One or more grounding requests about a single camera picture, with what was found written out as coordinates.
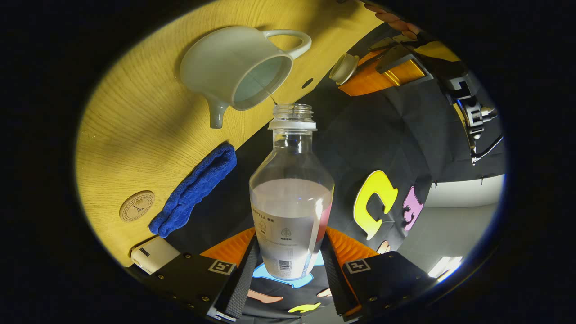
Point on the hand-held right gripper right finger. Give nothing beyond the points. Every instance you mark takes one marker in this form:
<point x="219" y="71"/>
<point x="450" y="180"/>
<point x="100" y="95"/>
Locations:
<point x="333" y="283"/>

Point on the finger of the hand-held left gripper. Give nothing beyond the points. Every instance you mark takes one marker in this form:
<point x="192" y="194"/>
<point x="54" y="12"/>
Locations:
<point x="396" y="58"/>
<point x="382" y="45"/>

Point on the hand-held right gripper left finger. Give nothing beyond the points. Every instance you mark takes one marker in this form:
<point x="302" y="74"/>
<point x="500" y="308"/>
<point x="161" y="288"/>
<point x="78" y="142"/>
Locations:
<point x="243" y="283"/>

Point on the clear plastic water bottle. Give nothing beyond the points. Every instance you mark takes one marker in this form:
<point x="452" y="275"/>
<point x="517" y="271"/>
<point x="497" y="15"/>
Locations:
<point x="292" y="202"/>

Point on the round wooden coaster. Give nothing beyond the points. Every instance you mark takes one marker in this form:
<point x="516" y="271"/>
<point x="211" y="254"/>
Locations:
<point x="137" y="206"/>

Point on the white teacup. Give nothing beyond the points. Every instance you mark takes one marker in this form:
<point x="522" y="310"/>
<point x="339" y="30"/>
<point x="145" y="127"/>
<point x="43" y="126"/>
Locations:
<point x="216" y="63"/>

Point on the white toaster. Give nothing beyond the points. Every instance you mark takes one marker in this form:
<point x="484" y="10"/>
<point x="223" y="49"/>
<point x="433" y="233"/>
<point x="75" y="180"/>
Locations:
<point x="155" y="254"/>

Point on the black backdrop cloth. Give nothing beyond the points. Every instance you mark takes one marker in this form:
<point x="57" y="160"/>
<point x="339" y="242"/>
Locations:
<point x="360" y="144"/>

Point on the blue towel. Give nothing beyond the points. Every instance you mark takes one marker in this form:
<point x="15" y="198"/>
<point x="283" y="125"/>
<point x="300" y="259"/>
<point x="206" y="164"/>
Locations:
<point x="198" y="189"/>

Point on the long ceiling light panel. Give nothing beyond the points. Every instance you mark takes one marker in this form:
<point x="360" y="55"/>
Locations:
<point x="445" y="267"/>

